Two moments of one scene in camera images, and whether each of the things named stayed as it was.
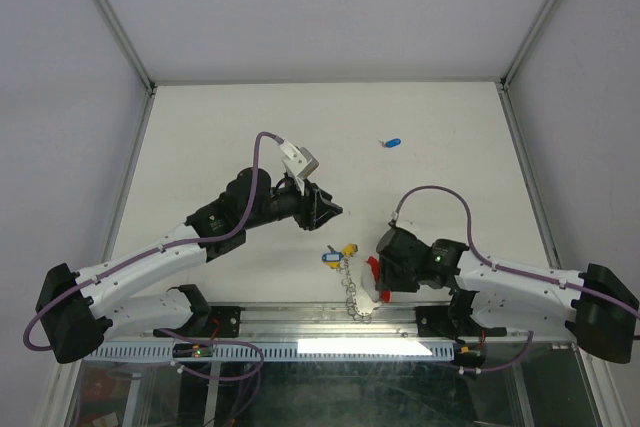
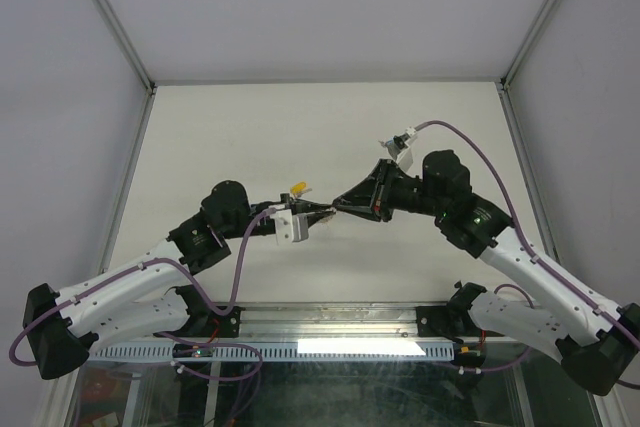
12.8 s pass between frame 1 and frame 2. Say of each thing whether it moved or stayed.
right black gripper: moved
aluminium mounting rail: stayed
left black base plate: stayed
